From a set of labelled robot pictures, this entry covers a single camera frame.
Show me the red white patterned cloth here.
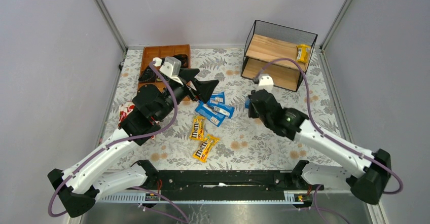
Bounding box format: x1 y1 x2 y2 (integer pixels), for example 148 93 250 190
118 101 154 136

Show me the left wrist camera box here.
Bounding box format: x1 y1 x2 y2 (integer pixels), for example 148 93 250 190
159 56 182 78

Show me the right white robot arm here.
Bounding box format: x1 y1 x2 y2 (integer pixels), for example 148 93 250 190
248 89 391 205

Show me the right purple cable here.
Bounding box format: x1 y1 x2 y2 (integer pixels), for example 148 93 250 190
253 58 404 224

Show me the blue candy bag right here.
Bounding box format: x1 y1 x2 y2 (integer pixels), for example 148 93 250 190
208 103 235 118

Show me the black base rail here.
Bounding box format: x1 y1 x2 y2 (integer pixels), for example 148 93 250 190
133 160 317 202

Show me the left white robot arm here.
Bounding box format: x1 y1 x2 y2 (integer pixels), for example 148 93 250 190
48 68 219 218

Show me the blue candy bag top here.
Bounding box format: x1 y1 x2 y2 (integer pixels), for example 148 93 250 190
208 92 225 104

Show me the black glossy item in tray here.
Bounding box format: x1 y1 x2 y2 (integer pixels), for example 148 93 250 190
174 54 189 68

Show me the yellow candy bag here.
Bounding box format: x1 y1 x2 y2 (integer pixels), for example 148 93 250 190
296 44 311 64

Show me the floral table mat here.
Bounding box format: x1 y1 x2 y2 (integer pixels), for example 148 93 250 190
100 48 351 171

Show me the yellow m&m bag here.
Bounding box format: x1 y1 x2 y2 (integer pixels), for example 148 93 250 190
192 134 220 163
189 116 206 140

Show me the orange wooden compartment tray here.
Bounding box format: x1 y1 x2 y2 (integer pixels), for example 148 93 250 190
137 44 191 92

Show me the blue candy bag long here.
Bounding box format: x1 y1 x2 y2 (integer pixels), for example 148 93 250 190
195 101 226 127

